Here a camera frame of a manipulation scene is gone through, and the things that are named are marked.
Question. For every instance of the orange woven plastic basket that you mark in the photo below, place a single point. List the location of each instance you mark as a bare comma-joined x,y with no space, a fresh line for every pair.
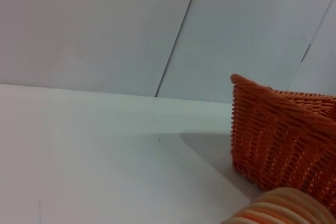
286,140

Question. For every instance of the orange striped bread roll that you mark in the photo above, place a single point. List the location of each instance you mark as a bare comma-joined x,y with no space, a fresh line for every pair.
283,208

